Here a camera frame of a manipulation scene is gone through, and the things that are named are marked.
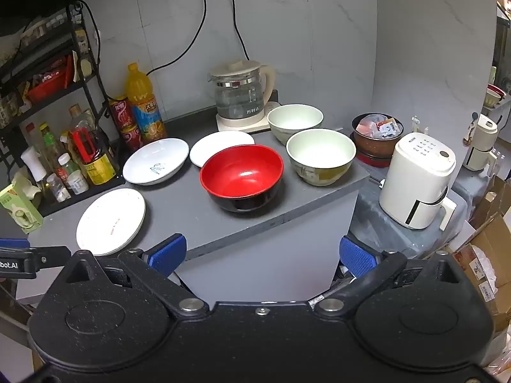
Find green cap sauce bottle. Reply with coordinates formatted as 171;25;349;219
39;122;66;173

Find pale green bowl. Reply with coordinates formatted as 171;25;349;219
286;129;357;187
268;104;324;145

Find white air fryer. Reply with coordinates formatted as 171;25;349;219
378;132;456;231

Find green carton box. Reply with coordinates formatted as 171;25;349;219
1;175;43;233

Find red basket on shelf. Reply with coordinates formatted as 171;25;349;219
27;55;74;105

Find white top bottle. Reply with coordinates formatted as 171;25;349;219
21;146;54;202

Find red and black bowl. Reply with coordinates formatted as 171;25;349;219
199;144;284;214

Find white cap spice jar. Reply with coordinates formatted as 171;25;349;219
67;169;89;195

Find red pot lid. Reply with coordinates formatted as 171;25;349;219
356;151;392;168

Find brown pot with packets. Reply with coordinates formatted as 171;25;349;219
352;113;404;159

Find red cola can upper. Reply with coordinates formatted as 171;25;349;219
109;97;136;131

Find black power cable right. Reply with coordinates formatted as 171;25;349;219
223;0;251;62

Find white deep plate blue print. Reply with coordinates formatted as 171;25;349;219
122;139;190;186

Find black power cable left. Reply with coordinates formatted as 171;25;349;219
145;0;209;78

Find cardboard box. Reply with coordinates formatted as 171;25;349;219
453;214;510;316

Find red cola can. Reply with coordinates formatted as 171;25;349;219
121;124;144;152
109;97;136;131

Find black metal shelf rack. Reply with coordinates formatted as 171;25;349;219
0;1;126;218

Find glass electric kettle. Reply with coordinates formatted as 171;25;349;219
209;61;275;120

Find white plate red print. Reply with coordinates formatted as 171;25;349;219
75;189;146;257

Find black power cable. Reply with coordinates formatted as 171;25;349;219
145;0;209;78
223;0;251;62

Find orange juice bottle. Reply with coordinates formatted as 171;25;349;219
125;62;167;143

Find red cola can lower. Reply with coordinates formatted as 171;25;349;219
121;124;144;152

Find white bakery logo plate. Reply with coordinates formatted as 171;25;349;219
190;131;256;168

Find small white appliance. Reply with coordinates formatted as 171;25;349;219
463;115;498;172

